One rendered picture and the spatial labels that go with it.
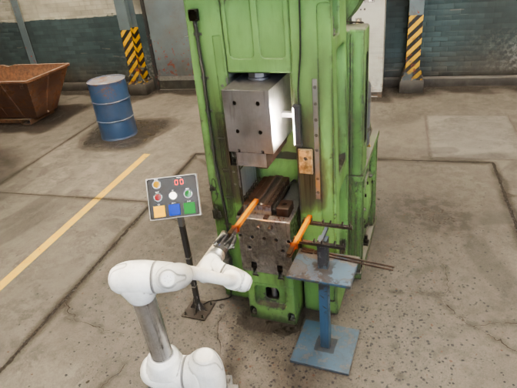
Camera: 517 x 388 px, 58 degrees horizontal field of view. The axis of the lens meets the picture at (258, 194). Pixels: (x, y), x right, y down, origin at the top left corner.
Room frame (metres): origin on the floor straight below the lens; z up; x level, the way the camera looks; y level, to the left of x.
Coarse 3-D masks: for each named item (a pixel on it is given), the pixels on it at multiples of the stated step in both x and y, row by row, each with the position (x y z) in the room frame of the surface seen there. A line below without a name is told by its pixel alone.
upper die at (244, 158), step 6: (282, 144) 2.92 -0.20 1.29; (276, 150) 2.80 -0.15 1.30; (240, 156) 2.69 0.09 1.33; (246, 156) 2.67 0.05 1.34; (252, 156) 2.66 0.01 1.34; (258, 156) 2.64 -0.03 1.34; (264, 156) 2.63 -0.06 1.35; (270, 156) 2.69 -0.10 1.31; (240, 162) 2.69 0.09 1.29; (246, 162) 2.67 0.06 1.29; (252, 162) 2.66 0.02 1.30; (258, 162) 2.64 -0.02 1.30; (264, 162) 2.63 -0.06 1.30; (270, 162) 2.68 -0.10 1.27
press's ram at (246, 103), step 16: (240, 80) 2.88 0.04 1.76; (272, 80) 2.81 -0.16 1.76; (288, 80) 2.95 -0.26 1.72; (224, 96) 2.71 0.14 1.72; (240, 96) 2.67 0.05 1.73; (256, 96) 2.63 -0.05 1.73; (272, 96) 2.66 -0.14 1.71; (288, 96) 2.93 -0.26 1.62; (224, 112) 2.72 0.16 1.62; (240, 112) 2.68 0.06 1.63; (256, 112) 2.64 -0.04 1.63; (272, 112) 2.64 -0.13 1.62; (288, 112) 2.76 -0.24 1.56; (240, 128) 2.68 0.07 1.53; (256, 128) 2.64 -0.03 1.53; (272, 128) 2.62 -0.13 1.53; (288, 128) 2.89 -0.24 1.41; (240, 144) 2.69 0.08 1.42; (256, 144) 2.64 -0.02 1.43; (272, 144) 2.60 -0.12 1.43
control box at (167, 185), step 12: (156, 180) 2.77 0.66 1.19; (168, 180) 2.77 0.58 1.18; (192, 180) 2.77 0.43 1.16; (156, 192) 2.73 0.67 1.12; (168, 192) 2.73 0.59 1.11; (180, 192) 2.73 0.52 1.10; (192, 192) 2.73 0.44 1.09; (156, 204) 2.70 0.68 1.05; (168, 204) 2.69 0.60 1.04; (180, 204) 2.69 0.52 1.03; (168, 216) 2.65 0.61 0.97; (180, 216) 2.65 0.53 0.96
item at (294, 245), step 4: (308, 216) 2.46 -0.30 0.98; (308, 220) 2.42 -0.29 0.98; (304, 224) 2.38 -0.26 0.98; (308, 224) 2.40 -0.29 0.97; (300, 228) 2.34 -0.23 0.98; (304, 228) 2.34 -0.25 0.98; (300, 232) 2.29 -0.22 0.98; (296, 236) 2.26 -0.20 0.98; (300, 236) 2.25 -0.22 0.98; (296, 240) 2.22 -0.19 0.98; (292, 244) 2.18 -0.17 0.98; (296, 244) 2.17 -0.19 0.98; (292, 248) 2.14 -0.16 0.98; (296, 248) 2.17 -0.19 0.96; (288, 252) 2.11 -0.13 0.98; (292, 252) 2.14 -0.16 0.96; (288, 256) 2.10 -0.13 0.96
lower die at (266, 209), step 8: (264, 176) 3.08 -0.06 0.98; (272, 176) 3.04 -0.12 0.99; (264, 184) 2.94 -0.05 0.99; (280, 184) 2.91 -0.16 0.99; (288, 184) 2.98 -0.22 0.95; (256, 192) 2.84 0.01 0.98; (264, 192) 2.79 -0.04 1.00; (272, 192) 2.80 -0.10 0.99; (280, 192) 2.81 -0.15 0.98; (248, 200) 2.74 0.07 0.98; (272, 200) 2.69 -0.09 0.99; (256, 208) 2.66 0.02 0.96; (264, 208) 2.64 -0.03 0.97
